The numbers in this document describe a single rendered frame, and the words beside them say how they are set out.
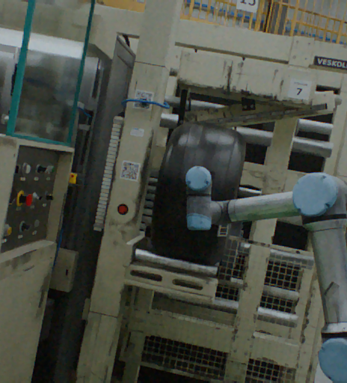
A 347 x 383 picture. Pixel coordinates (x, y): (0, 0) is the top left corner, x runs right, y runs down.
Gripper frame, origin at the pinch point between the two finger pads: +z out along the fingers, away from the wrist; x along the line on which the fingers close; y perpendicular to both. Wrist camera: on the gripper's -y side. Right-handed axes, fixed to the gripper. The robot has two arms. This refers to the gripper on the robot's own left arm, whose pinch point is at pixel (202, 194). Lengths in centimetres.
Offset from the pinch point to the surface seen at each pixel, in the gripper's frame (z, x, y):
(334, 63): 70, -44, 79
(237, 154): 8.8, -9.4, 18.0
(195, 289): 19.7, -4.1, -35.8
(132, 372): 90, 21, -90
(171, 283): 15.9, 5.2, -35.6
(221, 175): 2.0, -5.5, 8.3
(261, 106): 56, -15, 49
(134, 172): 21.3, 29.9, 4.4
